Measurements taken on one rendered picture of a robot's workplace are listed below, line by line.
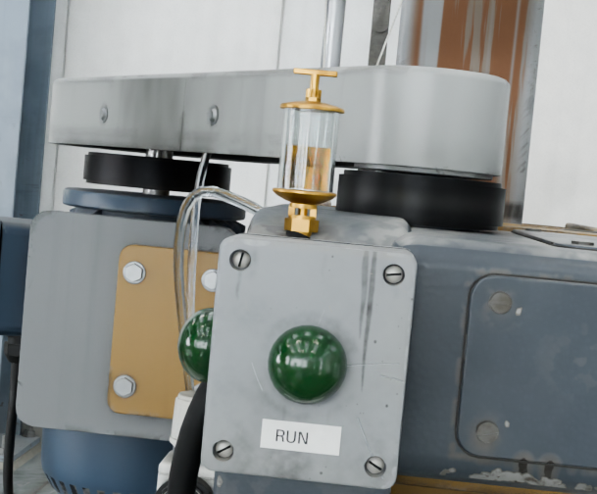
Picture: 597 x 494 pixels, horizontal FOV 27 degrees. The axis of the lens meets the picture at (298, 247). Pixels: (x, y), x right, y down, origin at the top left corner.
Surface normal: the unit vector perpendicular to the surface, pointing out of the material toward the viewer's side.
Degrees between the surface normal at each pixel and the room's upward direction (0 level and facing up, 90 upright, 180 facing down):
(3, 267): 90
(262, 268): 90
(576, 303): 90
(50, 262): 90
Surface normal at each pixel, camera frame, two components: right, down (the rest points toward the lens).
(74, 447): -0.52, 0.02
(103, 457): -0.20, 0.05
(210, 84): -0.82, -0.04
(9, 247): 0.37, 0.08
